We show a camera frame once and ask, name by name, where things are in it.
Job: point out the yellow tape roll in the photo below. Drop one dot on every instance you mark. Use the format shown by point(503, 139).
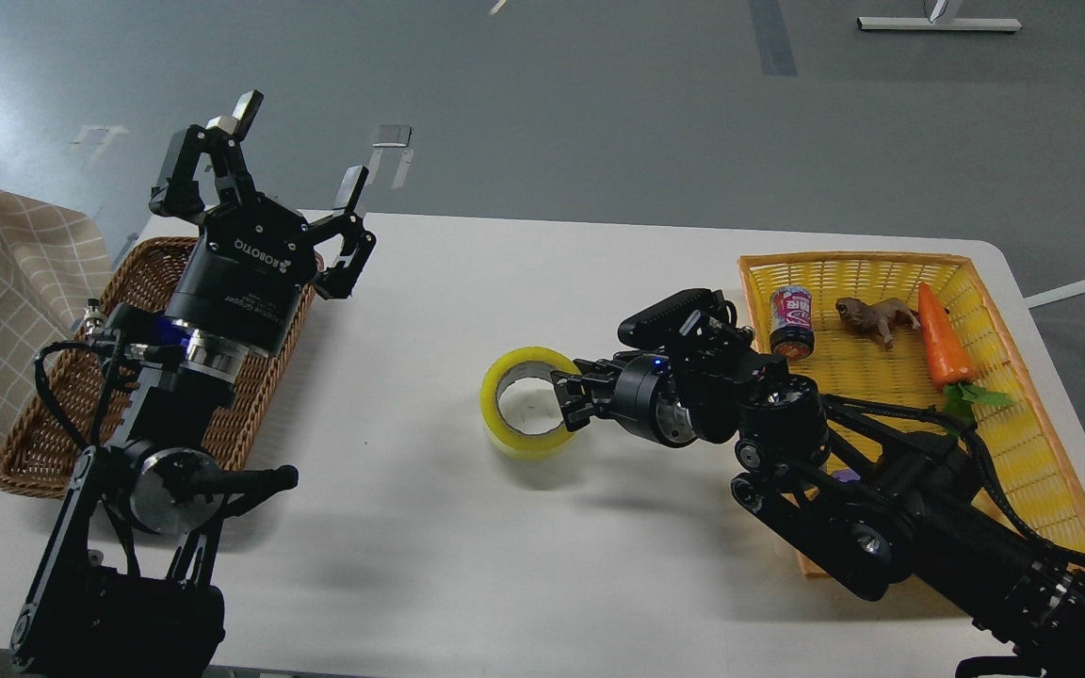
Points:
point(519, 408)

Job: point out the yellow plastic basket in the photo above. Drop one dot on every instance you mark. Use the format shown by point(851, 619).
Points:
point(1032, 465)

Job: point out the purple foam block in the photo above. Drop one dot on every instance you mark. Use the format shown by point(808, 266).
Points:
point(846, 475)

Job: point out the brown wicker basket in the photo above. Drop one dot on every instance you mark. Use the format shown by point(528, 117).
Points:
point(38, 456)

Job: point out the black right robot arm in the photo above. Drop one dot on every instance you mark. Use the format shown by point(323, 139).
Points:
point(870, 492)

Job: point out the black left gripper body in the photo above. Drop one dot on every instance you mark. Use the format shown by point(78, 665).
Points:
point(245, 277)

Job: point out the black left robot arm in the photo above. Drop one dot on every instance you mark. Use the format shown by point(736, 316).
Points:
point(124, 587)

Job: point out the brown toy lion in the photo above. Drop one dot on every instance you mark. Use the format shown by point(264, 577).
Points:
point(876, 319)

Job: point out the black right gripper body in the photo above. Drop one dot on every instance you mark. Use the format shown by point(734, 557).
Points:
point(644, 400)

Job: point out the white stand base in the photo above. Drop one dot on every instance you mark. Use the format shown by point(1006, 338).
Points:
point(940, 17)

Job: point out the small drink can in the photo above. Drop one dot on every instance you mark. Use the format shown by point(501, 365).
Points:
point(791, 333)

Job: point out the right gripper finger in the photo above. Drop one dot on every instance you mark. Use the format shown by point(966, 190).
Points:
point(598, 374)
point(578, 407)

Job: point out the orange toy carrot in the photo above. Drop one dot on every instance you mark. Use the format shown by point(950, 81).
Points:
point(951, 370)

